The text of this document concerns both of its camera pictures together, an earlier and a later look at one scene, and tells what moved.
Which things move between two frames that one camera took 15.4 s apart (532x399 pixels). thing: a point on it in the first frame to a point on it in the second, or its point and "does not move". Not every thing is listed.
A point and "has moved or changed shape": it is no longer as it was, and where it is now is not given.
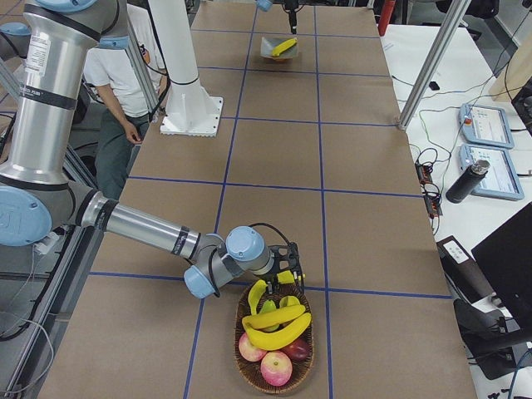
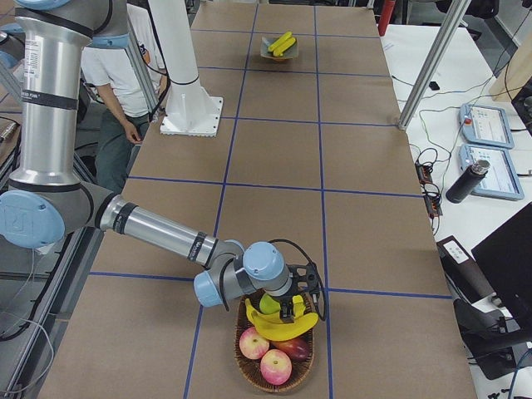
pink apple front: (277, 367) does not move
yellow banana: (259, 287) has moved or changed shape
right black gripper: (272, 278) to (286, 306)
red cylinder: (385, 17) does not move
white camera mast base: (190, 111) does not move
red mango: (298, 351) does not move
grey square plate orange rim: (268, 44) does not move
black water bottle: (467, 182) does not move
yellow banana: (283, 340) to (287, 331)
